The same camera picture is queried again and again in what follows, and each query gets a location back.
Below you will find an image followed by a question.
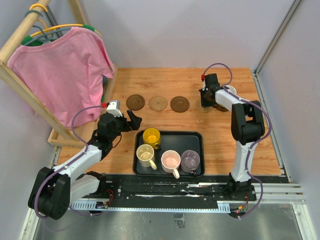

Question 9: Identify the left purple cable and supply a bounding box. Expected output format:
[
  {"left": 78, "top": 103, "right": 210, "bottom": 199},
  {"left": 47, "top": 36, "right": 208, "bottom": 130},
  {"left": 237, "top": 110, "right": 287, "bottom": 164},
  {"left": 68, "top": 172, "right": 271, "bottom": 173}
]
[{"left": 33, "top": 103, "right": 108, "bottom": 232}]

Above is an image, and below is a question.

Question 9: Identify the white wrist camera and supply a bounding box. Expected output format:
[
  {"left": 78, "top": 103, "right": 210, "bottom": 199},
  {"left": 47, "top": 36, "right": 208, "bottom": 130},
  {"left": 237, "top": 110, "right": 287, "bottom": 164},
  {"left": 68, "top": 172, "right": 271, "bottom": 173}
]
[
  {"left": 106, "top": 100, "right": 123, "bottom": 118},
  {"left": 203, "top": 73, "right": 221, "bottom": 90}
]

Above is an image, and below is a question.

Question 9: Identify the cream yellow mug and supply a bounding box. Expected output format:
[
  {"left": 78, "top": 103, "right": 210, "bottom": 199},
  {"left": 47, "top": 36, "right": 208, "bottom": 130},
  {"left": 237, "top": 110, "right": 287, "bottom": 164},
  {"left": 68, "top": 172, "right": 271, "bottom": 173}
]
[{"left": 135, "top": 144, "right": 157, "bottom": 171}]

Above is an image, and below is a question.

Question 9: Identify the woven rattan coaster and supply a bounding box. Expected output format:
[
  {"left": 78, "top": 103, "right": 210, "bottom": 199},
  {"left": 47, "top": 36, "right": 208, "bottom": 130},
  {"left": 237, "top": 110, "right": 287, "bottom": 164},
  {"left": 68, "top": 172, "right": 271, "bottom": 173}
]
[
  {"left": 148, "top": 95, "right": 168, "bottom": 112},
  {"left": 195, "top": 99, "right": 213, "bottom": 113}
]

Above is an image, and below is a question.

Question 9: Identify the green clothes hanger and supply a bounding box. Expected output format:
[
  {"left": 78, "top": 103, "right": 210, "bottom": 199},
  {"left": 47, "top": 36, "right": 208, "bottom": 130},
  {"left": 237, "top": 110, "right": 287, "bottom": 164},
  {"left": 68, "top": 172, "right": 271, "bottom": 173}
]
[{"left": 20, "top": 27, "right": 90, "bottom": 46}]

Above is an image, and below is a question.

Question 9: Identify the pink t-shirt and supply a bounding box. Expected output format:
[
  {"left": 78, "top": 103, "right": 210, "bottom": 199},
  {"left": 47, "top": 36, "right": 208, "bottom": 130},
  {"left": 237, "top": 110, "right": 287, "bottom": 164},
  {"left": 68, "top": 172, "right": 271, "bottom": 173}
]
[{"left": 7, "top": 27, "right": 115, "bottom": 129}]

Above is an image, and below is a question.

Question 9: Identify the brown wooden coaster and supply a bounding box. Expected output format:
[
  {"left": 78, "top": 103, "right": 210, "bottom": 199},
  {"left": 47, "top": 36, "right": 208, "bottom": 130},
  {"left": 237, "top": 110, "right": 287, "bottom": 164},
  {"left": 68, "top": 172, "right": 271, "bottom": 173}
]
[
  {"left": 126, "top": 94, "right": 145, "bottom": 111},
  {"left": 170, "top": 96, "right": 190, "bottom": 113},
  {"left": 213, "top": 104, "right": 229, "bottom": 112}
]

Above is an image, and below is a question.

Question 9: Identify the aluminium corner post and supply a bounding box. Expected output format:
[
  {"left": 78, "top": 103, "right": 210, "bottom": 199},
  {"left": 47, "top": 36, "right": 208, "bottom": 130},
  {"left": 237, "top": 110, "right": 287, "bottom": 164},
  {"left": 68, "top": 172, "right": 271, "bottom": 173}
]
[{"left": 254, "top": 0, "right": 304, "bottom": 75}]

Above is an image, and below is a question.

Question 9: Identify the grey clothes hanger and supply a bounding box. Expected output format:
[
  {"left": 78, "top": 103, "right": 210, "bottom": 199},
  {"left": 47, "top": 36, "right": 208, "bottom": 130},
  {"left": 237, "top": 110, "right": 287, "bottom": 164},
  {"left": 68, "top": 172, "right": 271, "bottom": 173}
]
[{"left": 21, "top": 7, "right": 71, "bottom": 47}]

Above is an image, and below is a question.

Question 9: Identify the aluminium frame rail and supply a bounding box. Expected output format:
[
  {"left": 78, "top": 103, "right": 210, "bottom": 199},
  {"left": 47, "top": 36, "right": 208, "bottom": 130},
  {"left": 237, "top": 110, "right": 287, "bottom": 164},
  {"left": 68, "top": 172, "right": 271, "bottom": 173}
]
[{"left": 262, "top": 183, "right": 305, "bottom": 202}]

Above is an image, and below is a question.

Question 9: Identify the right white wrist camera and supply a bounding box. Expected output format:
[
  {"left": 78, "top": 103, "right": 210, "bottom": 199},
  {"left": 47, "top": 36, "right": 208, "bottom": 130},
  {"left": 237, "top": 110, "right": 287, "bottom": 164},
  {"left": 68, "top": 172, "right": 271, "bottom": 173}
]
[{"left": 203, "top": 73, "right": 221, "bottom": 90}]

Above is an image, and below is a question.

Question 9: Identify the white slotted cable duct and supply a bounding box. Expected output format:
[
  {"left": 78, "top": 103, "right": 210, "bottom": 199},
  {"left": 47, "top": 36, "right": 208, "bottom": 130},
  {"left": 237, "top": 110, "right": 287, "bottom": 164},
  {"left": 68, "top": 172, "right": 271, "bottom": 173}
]
[{"left": 71, "top": 199, "right": 231, "bottom": 214}]

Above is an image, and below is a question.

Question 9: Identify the black plastic tray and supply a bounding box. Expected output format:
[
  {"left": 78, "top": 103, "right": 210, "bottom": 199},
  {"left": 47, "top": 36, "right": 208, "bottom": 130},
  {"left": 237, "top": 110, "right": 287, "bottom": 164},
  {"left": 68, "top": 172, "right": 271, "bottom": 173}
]
[{"left": 132, "top": 130, "right": 205, "bottom": 179}]

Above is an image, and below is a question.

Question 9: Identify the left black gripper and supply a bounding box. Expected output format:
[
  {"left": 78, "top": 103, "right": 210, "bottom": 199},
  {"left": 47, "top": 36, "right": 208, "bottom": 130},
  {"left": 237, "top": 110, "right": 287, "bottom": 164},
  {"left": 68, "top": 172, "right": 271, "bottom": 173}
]
[{"left": 109, "top": 109, "right": 142, "bottom": 142}]

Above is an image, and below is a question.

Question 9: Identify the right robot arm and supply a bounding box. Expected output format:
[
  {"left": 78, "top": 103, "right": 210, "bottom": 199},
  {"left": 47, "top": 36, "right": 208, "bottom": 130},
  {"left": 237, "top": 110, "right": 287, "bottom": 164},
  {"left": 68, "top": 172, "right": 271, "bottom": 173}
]
[{"left": 199, "top": 83, "right": 265, "bottom": 200}]

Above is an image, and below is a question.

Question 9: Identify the yellow clothes hanger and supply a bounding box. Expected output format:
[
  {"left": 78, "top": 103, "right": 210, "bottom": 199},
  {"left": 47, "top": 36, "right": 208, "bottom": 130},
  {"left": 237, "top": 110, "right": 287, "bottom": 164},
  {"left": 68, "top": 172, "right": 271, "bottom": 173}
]
[{"left": 31, "top": 0, "right": 102, "bottom": 37}]

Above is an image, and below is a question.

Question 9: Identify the pink mug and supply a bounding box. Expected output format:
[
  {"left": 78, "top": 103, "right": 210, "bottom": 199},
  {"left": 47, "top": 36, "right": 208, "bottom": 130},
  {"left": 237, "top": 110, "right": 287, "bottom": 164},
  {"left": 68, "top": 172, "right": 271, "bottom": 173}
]
[{"left": 160, "top": 150, "right": 181, "bottom": 179}]

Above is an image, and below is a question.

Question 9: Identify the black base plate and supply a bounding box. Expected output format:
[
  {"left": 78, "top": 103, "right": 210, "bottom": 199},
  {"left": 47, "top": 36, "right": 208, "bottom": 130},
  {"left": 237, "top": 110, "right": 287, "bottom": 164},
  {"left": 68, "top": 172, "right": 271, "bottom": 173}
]
[{"left": 97, "top": 174, "right": 257, "bottom": 205}]

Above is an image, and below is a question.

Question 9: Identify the yellow glass mug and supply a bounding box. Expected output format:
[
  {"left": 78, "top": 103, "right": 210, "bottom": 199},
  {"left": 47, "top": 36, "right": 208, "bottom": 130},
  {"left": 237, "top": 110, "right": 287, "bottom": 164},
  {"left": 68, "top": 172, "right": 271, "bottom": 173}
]
[{"left": 142, "top": 127, "right": 161, "bottom": 150}]

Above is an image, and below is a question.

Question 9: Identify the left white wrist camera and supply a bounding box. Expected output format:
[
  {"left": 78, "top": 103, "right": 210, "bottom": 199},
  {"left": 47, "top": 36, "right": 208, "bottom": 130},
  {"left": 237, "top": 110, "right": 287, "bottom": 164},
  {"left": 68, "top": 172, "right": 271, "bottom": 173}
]
[{"left": 106, "top": 100, "right": 123, "bottom": 118}]

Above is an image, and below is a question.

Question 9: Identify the pale green octagonal mug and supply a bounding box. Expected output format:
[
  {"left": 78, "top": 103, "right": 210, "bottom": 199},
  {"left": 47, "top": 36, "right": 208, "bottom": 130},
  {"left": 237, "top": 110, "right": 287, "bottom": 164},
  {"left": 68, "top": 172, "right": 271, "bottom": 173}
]
[{"left": 224, "top": 85, "right": 237, "bottom": 95}]

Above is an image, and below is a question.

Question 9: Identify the purple mug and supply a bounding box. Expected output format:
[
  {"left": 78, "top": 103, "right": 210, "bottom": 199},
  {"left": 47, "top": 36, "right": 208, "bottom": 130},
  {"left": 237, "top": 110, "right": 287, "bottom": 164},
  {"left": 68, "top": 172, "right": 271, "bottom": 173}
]
[{"left": 180, "top": 150, "right": 200, "bottom": 176}]

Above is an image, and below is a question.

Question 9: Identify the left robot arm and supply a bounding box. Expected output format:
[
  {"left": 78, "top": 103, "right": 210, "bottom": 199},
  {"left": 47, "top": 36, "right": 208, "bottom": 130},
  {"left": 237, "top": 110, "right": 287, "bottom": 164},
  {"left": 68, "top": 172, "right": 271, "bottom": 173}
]
[{"left": 28, "top": 110, "right": 142, "bottom": 220}]

